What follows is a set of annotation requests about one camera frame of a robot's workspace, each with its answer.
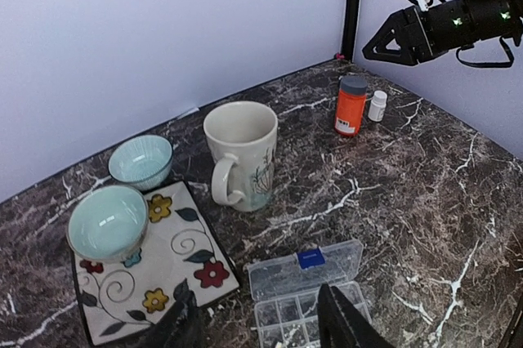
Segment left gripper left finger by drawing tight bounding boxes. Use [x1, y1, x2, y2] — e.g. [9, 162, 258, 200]
[141, 291, 200, 348]

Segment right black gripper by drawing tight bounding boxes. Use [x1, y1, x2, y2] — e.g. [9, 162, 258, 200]
[362, 7, 433, 65]

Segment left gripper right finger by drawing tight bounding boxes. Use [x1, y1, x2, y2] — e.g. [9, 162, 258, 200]
[317, 283, 394, 348]

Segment orange pill bottle grey cap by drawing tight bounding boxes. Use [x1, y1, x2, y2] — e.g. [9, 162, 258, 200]
[334, 75, 368, 136]

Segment small white pill bottle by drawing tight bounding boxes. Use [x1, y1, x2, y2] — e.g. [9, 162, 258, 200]
[368, 90, 387, 123]

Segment clear plastic pill organizer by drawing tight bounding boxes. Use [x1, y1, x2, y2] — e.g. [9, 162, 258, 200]
[248, 239, 372, 347]

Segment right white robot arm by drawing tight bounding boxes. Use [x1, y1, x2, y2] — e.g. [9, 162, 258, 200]
[362, 0, 522, 69]

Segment floral rectangular ceramic plate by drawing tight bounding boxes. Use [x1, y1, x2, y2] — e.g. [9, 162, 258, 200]
[72, 181, 240, 347]

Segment light green ceramic bowl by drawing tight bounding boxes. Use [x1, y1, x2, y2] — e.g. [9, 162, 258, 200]
[66, 185, 149, 263]

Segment cream ceramic mug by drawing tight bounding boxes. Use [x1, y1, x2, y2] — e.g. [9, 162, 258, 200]
[203, 100, 279, 212]

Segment blue striped ceramic bowl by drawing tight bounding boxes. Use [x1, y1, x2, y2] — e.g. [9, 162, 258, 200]
[108, 135, 173, 192]

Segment right black frame post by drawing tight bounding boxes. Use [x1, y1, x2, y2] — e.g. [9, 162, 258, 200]
[340, 0, 360, 61]

